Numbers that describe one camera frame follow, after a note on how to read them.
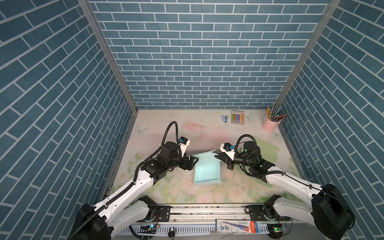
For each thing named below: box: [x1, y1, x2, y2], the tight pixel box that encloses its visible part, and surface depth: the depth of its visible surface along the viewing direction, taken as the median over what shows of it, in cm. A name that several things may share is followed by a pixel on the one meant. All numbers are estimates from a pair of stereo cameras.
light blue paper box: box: [192, 149, 222, 184], surface depth 79 cm
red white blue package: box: [215, 219, 260, 234], surface depth 71 cm
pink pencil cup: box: [261, 116, 281, 133], surface depth 107 cm
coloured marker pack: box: [231, 110, 245, 126], surface depth 118 cm
